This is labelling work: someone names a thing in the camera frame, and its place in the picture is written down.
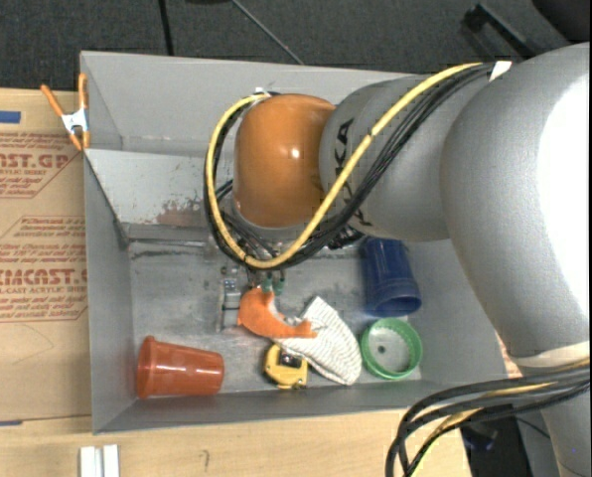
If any orange plush toy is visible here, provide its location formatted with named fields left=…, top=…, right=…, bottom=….
left=236, top=286, right=319, bottom=341

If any grey metal bin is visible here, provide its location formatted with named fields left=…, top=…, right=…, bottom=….
left=78, top=50, right=523, bottom=435

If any orange plastic cup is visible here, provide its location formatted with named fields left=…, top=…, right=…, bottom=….
left=135, top=335, right=226, bottom=400

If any yellow tape measure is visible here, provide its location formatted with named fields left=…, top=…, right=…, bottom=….
left=262, top=343, right=310, bottom=392

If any white dotted cloth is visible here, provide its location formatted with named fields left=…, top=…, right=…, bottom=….
left=270, top=295, right=364, bottom=387

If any blue plastic cup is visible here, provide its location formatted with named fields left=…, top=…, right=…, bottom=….
left=359, top=236, right=423, bottom=318

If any brown cardboard board, red print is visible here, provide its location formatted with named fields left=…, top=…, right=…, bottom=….
left=0, top=85, right=94, bottom=429

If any black cylinder on white bracket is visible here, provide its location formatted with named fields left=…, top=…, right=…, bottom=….
left=321, top=229, right=368, bottom=253

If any green plastic ring lid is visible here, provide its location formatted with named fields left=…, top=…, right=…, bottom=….
left=359, top=316, right=424, bottom=382

